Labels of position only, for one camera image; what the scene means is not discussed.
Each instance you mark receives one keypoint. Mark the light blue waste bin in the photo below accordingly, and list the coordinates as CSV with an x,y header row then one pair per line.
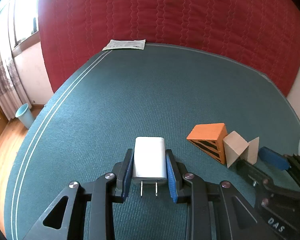
x,y
24,115

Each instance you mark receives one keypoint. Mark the patterned curtain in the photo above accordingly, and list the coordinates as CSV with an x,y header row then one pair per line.
x,y
12,92

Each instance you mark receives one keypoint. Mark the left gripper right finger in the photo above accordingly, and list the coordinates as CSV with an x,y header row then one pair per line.
x,y
174,179

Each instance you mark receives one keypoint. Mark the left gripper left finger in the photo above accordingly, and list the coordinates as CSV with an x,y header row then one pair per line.
x,y
123,171

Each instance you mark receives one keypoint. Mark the red quilted mattress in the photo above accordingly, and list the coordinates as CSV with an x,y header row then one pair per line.
x,y
263,34

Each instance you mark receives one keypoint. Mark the white paper packet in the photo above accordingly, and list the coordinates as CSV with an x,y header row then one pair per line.
x,y
125,44

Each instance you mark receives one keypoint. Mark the white charger plug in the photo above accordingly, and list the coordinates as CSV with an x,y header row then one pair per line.
x,y
149,164

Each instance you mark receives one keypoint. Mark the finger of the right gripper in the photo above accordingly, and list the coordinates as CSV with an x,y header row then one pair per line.
x,y
273,158
252,174

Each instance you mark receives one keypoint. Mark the green table mat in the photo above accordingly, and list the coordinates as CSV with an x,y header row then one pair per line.
x,y
161,91

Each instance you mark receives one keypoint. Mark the orange black striped wedge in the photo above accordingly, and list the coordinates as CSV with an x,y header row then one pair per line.
x,y
209,138

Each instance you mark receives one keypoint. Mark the window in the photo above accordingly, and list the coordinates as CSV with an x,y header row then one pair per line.
x,y
24,20

